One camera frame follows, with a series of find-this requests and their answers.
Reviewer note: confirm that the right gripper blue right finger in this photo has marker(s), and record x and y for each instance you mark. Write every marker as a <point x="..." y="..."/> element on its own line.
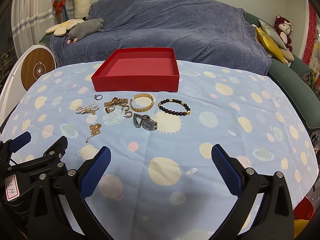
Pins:
<point x="274" y="218"/>

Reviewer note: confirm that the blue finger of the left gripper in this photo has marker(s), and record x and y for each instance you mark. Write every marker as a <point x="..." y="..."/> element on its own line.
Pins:
<point x="19" y="142"/>
<point x="50" y="163"/>

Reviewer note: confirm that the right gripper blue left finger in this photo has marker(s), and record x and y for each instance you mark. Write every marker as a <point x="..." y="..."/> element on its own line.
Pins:
<point x="76" y="185"/>

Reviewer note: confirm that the gold wristwatch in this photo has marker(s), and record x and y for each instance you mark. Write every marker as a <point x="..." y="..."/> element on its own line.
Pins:
<point x="115" y="102"/>

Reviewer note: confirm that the silver blue-dial wristwatch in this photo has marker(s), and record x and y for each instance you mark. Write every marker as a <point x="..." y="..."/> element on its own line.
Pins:
<point x="145" y="122"/>

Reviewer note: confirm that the gold cuff bangle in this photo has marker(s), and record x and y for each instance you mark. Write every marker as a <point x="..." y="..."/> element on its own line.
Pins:
<point x="142" y="102"/>

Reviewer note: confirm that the blue planet pattern tablecloth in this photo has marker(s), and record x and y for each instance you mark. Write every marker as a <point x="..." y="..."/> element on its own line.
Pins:
<point x="163" y="184"/>

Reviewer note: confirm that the round wooden white appliance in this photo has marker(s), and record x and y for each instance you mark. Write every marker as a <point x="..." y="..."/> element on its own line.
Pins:
<point x="33" y="64"/>

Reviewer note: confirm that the gold hoop earring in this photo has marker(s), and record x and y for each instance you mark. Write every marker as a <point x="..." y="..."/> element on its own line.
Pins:
<point x="125" y="108"/>
<point x="128" y="114"/>

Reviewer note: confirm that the cream flower cushion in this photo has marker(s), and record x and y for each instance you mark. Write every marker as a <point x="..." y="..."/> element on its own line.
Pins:
<point x="62" y="28"/>

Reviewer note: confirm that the red cardboard tray box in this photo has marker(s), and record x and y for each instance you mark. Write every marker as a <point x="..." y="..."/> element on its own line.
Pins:
<point x="151" y="69"/>

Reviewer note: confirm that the white sheer curtain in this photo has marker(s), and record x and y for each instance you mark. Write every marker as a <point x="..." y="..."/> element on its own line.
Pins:
<point x="29" y="21"/>

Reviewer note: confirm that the grey plush mole toy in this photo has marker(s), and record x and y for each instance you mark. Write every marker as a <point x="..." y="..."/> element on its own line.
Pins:
<point x="85" y="28"/>

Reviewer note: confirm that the red ribbon bow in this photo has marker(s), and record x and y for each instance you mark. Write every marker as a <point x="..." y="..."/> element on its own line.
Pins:
<point x="58" y="8"/>

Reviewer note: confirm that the cream plush under pillows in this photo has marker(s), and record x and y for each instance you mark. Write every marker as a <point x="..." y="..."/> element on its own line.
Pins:
<point x="287" y="55"/>

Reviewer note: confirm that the gold satin pillow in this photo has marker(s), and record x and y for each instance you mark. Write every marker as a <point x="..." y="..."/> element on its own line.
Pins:
<point x="269" y="44"/>

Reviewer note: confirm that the grey-green pillow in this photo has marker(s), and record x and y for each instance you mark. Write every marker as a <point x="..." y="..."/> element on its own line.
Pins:
<point x="272" y="33"/>

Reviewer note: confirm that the red monkey plush toy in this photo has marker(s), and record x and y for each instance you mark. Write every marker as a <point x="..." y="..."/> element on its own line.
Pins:
<point x="284" y="29"/>

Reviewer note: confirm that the blue-grey sofa blanket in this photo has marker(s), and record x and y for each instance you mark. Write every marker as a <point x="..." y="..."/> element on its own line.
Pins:
<point x="202" y="31"/>

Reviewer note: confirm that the red fringed wall hanging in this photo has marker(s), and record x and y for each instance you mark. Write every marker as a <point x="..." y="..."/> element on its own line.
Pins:
<point x="311" y="37"/>

